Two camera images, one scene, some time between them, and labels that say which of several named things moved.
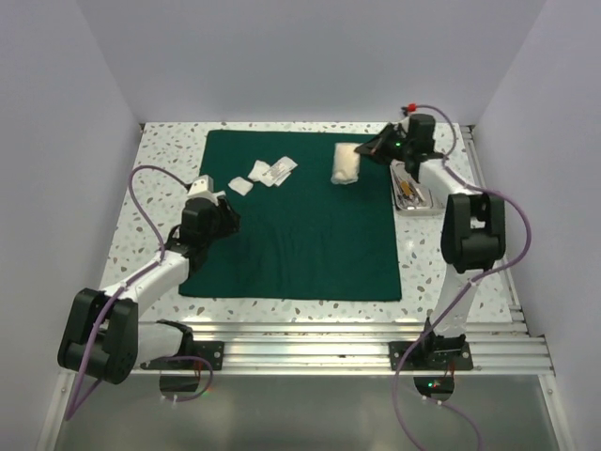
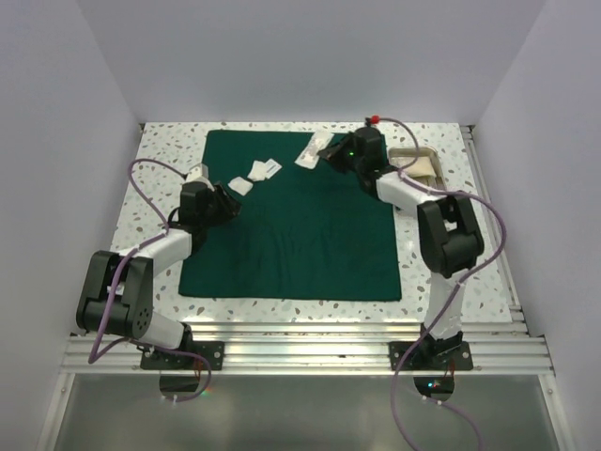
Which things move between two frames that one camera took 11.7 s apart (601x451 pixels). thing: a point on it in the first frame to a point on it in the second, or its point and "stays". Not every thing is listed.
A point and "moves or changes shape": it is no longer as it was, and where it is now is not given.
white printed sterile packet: (278, 172) to (309, 157)
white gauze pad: (259, 171) stays
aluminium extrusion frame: (310, 348) stays
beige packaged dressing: (346, 163) moves or changes shape
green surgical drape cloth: (315, 221) stays
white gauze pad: (240, 185) stays
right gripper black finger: (371, 146) to (330, 152)
